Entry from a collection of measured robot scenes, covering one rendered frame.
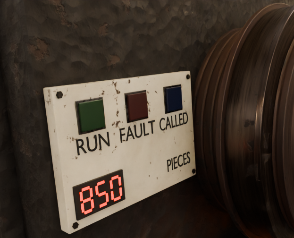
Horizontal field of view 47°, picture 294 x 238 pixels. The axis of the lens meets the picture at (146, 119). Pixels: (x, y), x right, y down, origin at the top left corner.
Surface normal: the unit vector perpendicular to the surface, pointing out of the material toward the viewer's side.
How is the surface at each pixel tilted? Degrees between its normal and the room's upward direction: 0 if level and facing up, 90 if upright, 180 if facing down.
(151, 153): 90
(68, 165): 90
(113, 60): 90
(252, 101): 71
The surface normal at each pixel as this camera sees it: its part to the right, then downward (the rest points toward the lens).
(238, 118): -0.70, -0.04
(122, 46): 0.71, 0.06
